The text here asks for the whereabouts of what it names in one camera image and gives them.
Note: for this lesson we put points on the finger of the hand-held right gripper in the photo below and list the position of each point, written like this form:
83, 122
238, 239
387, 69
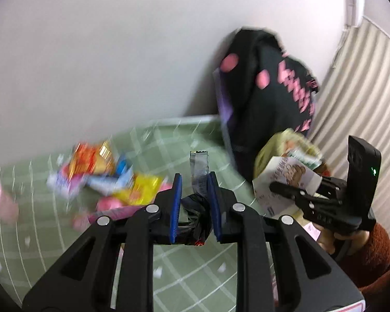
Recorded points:
333, 187
289, 191

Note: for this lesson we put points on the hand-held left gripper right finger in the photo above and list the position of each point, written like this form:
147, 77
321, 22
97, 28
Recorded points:
214, 208

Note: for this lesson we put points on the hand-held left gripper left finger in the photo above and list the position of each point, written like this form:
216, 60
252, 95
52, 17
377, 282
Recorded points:
175, 208

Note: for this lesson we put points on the white cartoon pouch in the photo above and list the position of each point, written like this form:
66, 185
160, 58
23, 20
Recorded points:
286, 172

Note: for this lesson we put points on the black grey wrapper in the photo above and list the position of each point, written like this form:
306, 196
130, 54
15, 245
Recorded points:
199, 175

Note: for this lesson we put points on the green white carton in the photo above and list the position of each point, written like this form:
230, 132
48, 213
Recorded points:
304, 157

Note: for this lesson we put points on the bin with yellow bag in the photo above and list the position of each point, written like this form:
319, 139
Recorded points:
269, 149

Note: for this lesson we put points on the pile of snack wrappers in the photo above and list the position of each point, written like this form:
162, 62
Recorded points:
97, 185

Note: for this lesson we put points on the orange snack packet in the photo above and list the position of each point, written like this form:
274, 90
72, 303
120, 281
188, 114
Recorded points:
87, 157

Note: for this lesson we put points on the person's right forearm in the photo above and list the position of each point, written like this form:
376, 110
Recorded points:
380, 256

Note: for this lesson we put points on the person's right hand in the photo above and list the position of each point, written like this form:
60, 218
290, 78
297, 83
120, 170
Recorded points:
325, 239

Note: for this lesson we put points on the green checked tablecloth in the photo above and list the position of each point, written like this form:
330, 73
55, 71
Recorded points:
195, 266

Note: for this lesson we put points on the striped curtain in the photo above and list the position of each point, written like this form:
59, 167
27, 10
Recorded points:
360, 87

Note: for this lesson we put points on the black bag pink print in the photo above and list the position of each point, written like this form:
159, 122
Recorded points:
263, 110

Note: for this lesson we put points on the small pink bottle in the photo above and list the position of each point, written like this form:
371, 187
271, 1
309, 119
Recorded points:
0, 201

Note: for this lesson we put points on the white wall box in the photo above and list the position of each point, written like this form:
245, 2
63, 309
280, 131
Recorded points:
351, 8

